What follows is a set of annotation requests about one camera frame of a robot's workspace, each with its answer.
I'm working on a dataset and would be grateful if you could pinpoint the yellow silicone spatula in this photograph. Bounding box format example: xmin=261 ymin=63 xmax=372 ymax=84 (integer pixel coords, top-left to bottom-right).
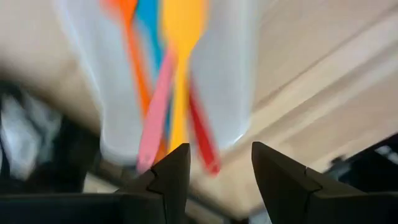
xmin=160 ymin=0 xmax=209 ymax=153

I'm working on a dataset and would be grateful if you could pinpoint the pink silicone spatula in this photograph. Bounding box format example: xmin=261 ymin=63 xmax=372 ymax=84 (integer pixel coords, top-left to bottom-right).
xmin=136 ymin=46 xmax=180 ymax=175

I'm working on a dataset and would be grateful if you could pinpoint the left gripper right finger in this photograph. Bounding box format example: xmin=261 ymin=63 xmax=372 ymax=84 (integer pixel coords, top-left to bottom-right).
xmin=251 ymin=141 xmax=398 ymax=224

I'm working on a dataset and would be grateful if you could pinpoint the blue silicone spatula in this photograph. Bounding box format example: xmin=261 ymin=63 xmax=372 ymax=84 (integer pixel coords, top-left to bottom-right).
xmin=135 ymin=0 xmax=174 ymax=138

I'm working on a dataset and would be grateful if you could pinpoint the large white plastic bin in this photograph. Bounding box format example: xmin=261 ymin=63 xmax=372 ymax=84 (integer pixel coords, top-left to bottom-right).
xmin=54 ymin=0 xmax=261 ymax=167

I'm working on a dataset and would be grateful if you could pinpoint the red silicone spatula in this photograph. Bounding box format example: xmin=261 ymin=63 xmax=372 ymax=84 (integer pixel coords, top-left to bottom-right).
xmin=186 ymin=80 xmax=222 ymax=177

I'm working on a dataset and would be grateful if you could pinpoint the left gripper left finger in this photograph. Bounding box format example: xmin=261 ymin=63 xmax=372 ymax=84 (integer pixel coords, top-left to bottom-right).
xmin=118 ymin=142 xmax=192 ymax=224

